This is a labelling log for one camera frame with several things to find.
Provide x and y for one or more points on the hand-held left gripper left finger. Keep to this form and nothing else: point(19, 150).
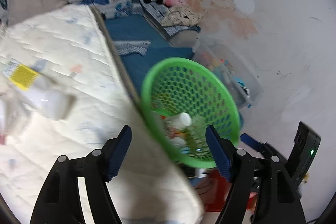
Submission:
point(119, 153)

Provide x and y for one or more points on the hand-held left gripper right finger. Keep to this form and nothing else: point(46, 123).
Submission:
point(219, 153)

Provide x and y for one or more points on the white paper cup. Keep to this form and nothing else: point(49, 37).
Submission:
point(50, 103)

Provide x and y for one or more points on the white plastic bottle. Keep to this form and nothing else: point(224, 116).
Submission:
point(183, 119)

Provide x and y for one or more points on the blue bed sheet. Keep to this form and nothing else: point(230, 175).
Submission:
point(147, 32)

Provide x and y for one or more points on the blue striped cloth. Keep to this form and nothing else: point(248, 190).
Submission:
point(131, 47)

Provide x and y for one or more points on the blue striped bench cushion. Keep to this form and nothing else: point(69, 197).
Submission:
point(155, 14)

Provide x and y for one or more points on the green plastic basket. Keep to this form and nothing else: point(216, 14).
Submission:
point(183, 77)

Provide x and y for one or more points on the clear plastic storage box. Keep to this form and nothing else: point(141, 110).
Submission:
point(236, 74)

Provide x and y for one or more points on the spotted plush toy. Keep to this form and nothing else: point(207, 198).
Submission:
point(181, 16)

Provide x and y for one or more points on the red plastic object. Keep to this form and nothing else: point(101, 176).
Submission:
point(215, 187)

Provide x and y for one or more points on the pink plush toy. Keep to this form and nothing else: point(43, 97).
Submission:
point(176, 0)

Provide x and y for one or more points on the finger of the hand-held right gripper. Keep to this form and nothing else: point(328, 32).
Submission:
point(248, 139)

